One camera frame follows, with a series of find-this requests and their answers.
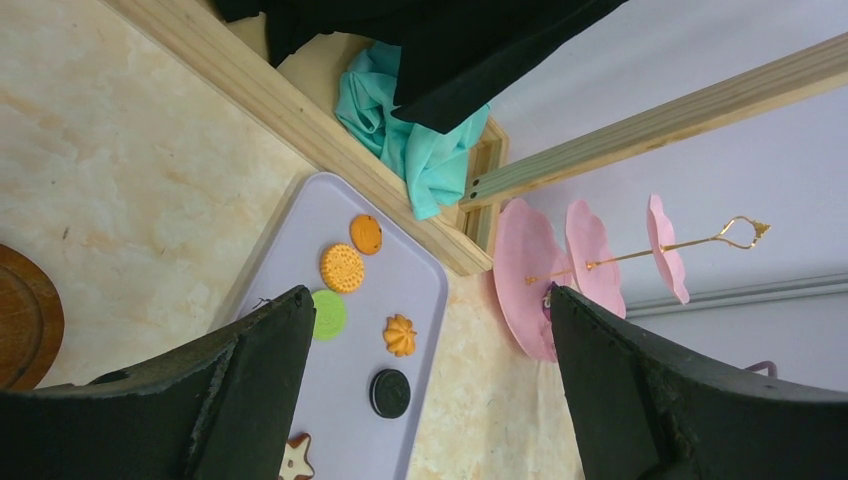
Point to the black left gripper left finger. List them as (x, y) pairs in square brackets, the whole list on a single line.
[(218, 407)]

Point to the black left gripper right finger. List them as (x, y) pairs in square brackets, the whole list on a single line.
[(644, 407)]

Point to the star-shaped iced cookie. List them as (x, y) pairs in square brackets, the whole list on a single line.
[(296, 464)]

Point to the lavender serving tray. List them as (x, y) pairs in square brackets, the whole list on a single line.
[(349, 440)]

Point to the green round cookie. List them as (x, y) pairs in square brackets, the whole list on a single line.
[(330, 315)]

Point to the black sandwich cookie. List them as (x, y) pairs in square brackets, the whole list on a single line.
[(390, 393)]

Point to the orange waffle round cookie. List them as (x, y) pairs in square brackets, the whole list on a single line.
[(342, 268)]

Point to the pink three-tier cake stand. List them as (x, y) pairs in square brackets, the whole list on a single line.
[(529, 263)]

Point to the orange swirl cookie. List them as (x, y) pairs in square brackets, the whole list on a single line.
[(400, 336)]

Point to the brown saucer far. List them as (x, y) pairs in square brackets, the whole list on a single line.
[(32, 322)]

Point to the small orange round cookie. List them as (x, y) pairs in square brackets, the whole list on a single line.
[(366, 234)]

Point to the teal cloth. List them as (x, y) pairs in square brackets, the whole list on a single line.
[(433, 165)]

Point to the black t-shirt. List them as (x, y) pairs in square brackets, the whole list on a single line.
[(455, 56)]

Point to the wooden clothes rack frame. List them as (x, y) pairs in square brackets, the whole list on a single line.
[(203, 43)]

